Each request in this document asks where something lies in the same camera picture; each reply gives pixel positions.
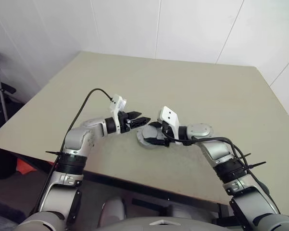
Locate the silver robot torso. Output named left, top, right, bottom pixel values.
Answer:
left=15, top=211, right=289, bottom=231

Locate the red object under table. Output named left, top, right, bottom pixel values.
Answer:
left=15, top=157, right=37, bottom=174

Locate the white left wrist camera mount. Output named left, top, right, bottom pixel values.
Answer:
left=109, top=94, right=127, bottom=133

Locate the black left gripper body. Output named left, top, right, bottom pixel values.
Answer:
left=117, top=110, right=133, bottom=133

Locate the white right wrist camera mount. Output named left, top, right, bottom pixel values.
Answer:
left=158, top=105, right=181, bottom=145

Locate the round grey motor lid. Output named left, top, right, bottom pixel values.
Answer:
left=141, top=125, right=166, bottom=145

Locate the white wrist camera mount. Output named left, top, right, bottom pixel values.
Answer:
left=158, top=105, right=181, bottom=145
left=109, top=94, right=127, bottom=133

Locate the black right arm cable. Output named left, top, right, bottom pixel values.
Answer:
left=165, top=135, right=280, bottom=215

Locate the black stand with metal pole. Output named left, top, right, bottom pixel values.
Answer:
left=0, top=49, right=25, bottom=127

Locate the black table frame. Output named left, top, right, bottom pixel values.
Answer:
left=0, top=143, right=234, bottom=221

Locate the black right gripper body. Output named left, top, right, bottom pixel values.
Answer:
left=162, top=121, right=175, bottom=148

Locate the round copper-wound motor housing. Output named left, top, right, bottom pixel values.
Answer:
left=136, top=128, right=165, bottom=151

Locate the grey rounded leg shape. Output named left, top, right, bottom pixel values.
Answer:
left=99, top=196, right=126, bottom=222

